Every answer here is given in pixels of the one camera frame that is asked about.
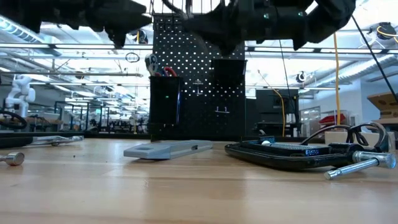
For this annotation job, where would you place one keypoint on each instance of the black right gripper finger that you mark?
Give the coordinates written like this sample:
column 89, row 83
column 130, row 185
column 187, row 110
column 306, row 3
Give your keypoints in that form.
column 202, row 23
column 230, row 45

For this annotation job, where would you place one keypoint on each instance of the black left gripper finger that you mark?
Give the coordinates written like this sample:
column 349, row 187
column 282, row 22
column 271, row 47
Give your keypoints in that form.
column 117, row 39

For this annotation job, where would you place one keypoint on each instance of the silver combination wrench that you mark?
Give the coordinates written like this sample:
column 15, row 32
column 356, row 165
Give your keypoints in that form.
column 151, row 63

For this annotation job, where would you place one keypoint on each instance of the grey torpedo level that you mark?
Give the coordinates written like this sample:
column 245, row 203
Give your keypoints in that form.
column 161, row 151

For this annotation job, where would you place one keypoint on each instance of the silver socket extension bar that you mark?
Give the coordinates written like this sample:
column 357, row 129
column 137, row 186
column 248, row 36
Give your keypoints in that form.
column 15, row 158

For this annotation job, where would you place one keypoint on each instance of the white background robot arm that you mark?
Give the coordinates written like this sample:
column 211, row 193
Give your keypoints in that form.
column 18, row 93

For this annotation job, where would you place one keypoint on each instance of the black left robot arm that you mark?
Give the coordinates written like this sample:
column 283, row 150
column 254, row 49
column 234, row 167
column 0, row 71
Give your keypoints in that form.
column 46, row 12

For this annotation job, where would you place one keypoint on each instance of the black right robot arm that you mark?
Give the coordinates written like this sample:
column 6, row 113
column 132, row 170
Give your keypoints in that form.
column 311, row 18

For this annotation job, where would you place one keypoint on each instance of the short black pegboard bin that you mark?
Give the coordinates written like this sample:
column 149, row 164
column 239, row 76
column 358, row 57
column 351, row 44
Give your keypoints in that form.
column 228, row 73

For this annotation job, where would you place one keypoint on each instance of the black metal pegboard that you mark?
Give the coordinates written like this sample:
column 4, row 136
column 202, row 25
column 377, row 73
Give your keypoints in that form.
column 192, row 62

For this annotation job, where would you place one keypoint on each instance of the silver double prong hook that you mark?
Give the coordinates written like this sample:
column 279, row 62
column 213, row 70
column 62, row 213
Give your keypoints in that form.
column 222, row 112

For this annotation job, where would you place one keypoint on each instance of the black background cabinet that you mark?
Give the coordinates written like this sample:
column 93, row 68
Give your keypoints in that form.
column 273, row 102

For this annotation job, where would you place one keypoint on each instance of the small black hanging reel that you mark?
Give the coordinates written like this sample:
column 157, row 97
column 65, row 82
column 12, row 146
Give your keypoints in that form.
column 301, row 77

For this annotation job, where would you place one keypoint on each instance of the tall black pegboard bin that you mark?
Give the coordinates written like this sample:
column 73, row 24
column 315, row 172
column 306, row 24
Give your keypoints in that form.
column 164, row 105

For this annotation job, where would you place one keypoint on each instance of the black C-clamp silver screw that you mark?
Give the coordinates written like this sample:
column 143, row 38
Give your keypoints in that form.
column 280, row 160

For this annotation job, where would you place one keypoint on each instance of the black framed safety glasses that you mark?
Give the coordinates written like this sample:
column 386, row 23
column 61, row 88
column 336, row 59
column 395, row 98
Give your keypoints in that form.
column 353, row 135

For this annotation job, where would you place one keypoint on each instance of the brown cardboard box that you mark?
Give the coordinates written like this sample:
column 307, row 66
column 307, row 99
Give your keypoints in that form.
column 384, row 102

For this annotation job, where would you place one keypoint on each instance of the black aluminium table frame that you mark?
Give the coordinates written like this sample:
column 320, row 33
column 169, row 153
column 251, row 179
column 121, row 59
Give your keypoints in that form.
column 109, row 135

